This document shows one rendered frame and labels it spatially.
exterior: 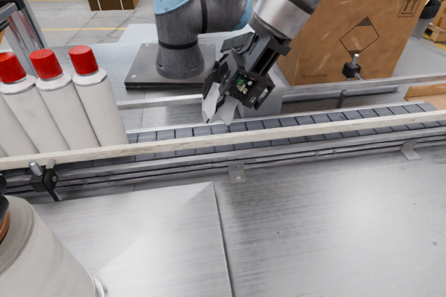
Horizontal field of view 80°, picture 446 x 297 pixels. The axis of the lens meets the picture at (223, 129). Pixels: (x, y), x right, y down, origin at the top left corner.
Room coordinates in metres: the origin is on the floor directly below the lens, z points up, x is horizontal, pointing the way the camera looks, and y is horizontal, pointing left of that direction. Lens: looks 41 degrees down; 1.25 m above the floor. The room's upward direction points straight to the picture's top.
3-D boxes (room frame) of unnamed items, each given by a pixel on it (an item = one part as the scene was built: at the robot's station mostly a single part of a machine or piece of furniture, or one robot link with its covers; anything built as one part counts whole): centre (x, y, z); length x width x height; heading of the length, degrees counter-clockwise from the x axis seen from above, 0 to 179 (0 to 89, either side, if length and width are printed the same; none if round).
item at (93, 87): (0.37, 0.21, 0.98); 0.05 x 0.05 x 0.20
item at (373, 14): (0.78, -0.32, 0.99); 0.30 x 0.24 x 0.27; 98
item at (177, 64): (0.76, 0.13, 0.90); 0.15 x 0.15 x 0.10
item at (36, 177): (0.27, 0.29, 0.89); 0.03 x 0.03 x 0.12; 9
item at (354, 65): (0.53, -0.30, 0.91); 0.07 x 0.03 x 0.16; 9
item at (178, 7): (0.76, 0.12, 1.02); 0.13 x 0.12 x 0.14; 107
